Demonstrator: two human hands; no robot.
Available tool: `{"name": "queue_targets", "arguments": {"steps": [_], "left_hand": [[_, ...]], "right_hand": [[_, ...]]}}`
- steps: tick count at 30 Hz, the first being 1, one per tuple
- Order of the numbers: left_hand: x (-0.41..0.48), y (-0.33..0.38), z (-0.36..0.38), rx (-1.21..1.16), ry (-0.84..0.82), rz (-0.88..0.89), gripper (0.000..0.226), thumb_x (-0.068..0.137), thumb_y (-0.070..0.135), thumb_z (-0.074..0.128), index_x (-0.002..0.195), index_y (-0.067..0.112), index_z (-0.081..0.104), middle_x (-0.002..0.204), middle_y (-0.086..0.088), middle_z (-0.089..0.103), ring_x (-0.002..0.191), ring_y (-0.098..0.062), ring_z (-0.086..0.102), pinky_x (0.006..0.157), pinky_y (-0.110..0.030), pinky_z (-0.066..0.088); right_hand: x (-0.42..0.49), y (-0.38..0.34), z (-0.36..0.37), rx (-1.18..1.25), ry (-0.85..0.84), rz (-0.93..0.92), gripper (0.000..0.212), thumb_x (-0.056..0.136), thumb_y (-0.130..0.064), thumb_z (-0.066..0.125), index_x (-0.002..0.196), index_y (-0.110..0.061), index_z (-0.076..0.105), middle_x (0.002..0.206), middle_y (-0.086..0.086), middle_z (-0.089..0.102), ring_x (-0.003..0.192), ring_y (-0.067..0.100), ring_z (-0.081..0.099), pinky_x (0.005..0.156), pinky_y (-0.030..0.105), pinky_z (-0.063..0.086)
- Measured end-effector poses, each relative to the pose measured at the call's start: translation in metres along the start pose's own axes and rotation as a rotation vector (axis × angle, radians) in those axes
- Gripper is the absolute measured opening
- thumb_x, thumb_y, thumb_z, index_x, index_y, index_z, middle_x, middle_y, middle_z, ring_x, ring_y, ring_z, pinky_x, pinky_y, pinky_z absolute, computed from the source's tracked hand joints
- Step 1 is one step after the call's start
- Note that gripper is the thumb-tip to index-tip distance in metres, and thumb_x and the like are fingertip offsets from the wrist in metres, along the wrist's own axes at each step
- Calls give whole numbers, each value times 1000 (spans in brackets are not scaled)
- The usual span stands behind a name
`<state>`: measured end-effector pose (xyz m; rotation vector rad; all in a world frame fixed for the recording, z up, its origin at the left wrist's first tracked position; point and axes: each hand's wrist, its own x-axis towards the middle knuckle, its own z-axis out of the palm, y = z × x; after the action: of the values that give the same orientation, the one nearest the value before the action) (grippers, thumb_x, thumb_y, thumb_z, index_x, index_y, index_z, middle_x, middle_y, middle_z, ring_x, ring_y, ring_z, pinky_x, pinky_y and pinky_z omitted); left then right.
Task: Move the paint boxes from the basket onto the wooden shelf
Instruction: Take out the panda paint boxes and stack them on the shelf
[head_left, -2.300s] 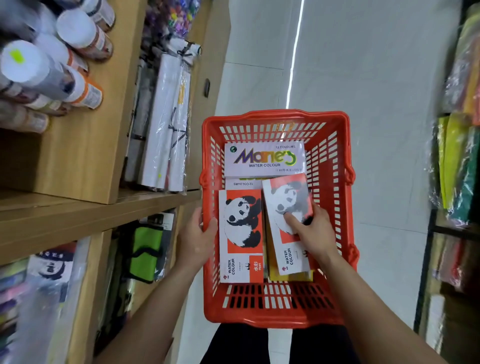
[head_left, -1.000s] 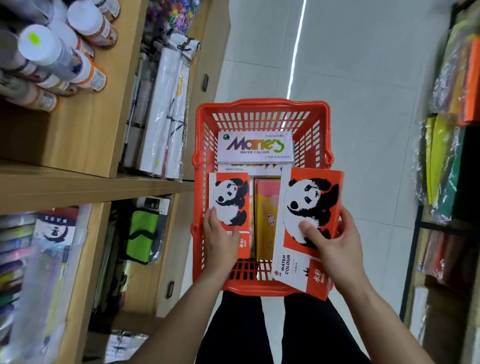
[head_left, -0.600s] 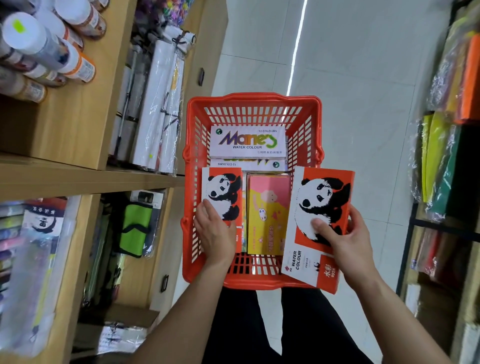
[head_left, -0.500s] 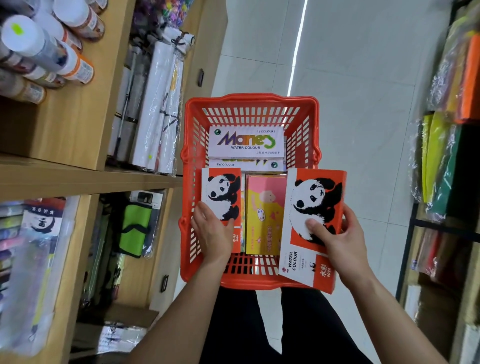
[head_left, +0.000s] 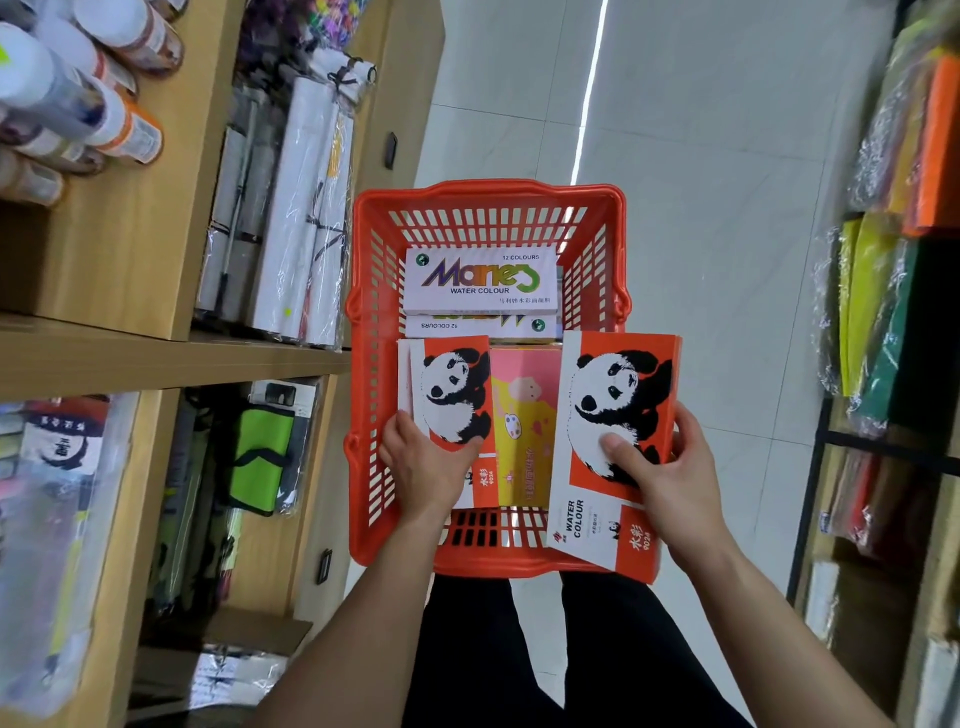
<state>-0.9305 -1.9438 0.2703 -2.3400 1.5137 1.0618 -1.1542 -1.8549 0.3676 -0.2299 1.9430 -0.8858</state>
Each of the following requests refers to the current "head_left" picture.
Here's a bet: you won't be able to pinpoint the lime wrapped paper pack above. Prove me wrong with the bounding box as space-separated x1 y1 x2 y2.
851 15 955 215

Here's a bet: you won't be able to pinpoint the person's left forearm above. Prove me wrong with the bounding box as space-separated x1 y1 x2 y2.
251 508 460 728

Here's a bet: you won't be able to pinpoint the bundle of wrapped paper scrolls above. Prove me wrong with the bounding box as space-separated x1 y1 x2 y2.
193 56 378 352

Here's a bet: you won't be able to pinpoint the person's right forearm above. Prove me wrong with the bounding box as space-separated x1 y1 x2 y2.
666 538 895 728

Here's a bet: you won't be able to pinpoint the silver wrapped packet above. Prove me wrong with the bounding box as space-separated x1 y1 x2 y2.
186 651 291 711

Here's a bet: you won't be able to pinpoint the pink yellow paint box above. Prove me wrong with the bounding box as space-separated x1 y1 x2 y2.
487 344 564 513

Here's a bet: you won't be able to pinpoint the person's right hand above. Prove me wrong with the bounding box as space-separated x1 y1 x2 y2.
600 401 734 576

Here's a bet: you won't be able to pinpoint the green black pencil case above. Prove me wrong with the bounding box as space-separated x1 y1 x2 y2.
223 405 303 520

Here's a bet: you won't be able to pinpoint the wooden shelf unit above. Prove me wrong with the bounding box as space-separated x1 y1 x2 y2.
0 0 447 728

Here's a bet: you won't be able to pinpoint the orange wrapped paper pack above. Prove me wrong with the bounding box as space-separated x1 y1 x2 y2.
902 54 960 239

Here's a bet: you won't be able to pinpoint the bag of colourful pompoms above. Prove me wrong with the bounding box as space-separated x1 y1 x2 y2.
246 0 380 57

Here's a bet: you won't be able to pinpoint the row of paint bottles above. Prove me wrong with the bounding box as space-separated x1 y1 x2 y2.
0 0 189 207

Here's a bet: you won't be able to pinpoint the person's left hand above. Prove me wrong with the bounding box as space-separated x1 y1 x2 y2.
378 409 486 528

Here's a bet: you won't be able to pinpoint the large panda watercolour pad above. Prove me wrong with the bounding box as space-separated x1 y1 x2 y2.
546 330 684 586

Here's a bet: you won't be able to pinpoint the red plastic shopping basket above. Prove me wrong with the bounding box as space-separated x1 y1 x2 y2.
343 178 632 579

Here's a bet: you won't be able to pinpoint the green wrapped paper pack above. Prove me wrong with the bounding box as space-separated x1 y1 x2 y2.
855 238 922 438

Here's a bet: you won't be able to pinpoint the yellow wrapped paper pack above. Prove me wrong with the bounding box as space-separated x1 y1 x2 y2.
838 213 907 400

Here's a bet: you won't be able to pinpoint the red wrapped paper pack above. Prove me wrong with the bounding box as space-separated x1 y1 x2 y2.
823 448 905 558

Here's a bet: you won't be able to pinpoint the white watercolour paint box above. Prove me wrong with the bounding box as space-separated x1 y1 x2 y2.
402 245 563 317
405 312 564 343

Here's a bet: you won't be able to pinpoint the small panda watercolour pad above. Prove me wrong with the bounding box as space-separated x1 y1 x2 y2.
396 334 498 512

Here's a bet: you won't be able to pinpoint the stack of clear plastic packets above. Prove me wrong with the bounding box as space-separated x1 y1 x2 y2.
0 393 141 720

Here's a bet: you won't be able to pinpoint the person's black trousers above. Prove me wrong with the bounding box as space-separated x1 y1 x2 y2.
401 572 753 728

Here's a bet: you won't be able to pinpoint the black metal shelf frame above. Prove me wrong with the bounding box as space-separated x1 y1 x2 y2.
786 396 960 603

